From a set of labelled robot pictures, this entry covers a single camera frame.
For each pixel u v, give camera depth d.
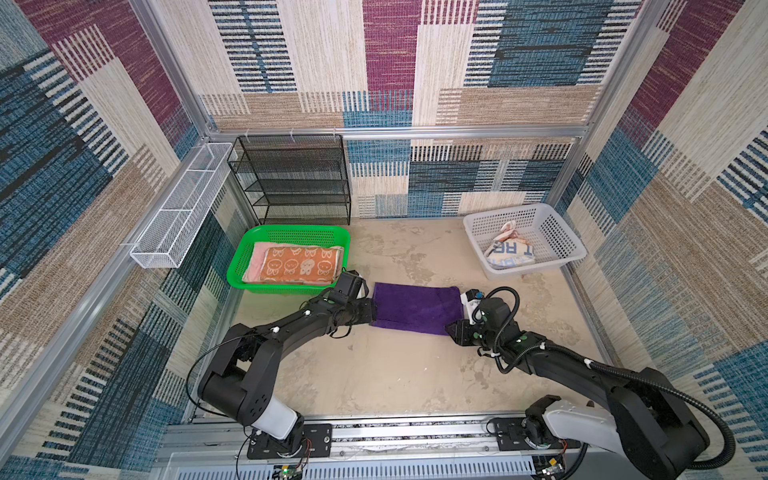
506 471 0.70
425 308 0.94
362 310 0.81
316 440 0.73
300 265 1.02
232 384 0.46
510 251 1.02
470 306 0.80
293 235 1.14
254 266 1.02
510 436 0.73
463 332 0.76
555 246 1.08
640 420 0.42
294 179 1.10
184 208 0.78
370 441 0.76
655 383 0.44
